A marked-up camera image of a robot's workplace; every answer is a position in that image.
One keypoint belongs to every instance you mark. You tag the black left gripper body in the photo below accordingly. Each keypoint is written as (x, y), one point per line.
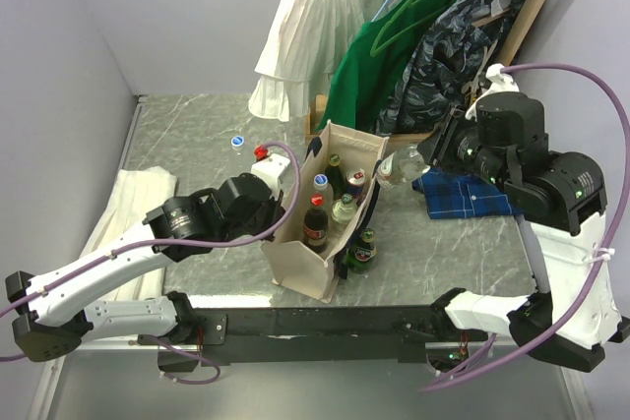
(263, 220)

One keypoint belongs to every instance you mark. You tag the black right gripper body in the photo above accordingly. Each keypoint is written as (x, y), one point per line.
(459, 147)

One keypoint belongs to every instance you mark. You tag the dark cola bottle red cap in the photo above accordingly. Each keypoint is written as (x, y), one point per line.
(315, 225)

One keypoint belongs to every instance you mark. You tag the clear water bottle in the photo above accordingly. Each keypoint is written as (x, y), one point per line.
(239, 147)
(323, 186)

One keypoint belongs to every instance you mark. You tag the green gold-capped glass bottle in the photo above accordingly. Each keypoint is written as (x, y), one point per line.
(335, 175)

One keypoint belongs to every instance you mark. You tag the clear Chang soda bottle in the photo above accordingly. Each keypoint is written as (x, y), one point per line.
(401, 167)
(343, 212)

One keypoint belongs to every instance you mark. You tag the beige canvas tote bag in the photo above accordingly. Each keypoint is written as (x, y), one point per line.
(305, 259)

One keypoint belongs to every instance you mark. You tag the red bull can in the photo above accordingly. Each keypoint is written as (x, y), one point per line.
(355, 182)

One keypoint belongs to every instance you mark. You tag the green beer bottle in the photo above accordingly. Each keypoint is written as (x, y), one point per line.
(360, 258)

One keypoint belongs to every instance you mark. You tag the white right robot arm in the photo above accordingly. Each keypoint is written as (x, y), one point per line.
(562, 196)

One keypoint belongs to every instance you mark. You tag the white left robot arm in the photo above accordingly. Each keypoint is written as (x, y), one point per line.
(60, 310)

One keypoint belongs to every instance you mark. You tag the blue plaid shirt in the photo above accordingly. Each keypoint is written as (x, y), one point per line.
(457, 196)

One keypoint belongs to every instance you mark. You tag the dark patterned garment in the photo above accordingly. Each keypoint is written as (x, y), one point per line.
(443, 71)

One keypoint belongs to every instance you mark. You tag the folded white cloth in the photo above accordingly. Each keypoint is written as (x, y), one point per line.
(134, 194)

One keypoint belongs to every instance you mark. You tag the green garment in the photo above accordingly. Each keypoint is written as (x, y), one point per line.
(362, 84)

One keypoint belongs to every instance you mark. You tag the green hanger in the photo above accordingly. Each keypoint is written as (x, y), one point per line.
(410, 15)

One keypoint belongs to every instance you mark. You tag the wooden clothes rack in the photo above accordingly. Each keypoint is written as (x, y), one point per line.
(505, 56)

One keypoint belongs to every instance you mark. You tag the white pleated skirt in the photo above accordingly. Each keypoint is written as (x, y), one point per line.
(306, 44)

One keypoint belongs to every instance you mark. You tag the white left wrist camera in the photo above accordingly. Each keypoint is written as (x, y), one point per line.
(270, 168)

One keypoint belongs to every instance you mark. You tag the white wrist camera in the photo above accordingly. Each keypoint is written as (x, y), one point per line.
(499, 82)
(270, 168)

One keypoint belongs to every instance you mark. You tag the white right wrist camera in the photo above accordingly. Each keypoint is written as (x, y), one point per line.
(499, 82)

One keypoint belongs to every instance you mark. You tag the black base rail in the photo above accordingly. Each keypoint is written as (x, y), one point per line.
(295, 334)

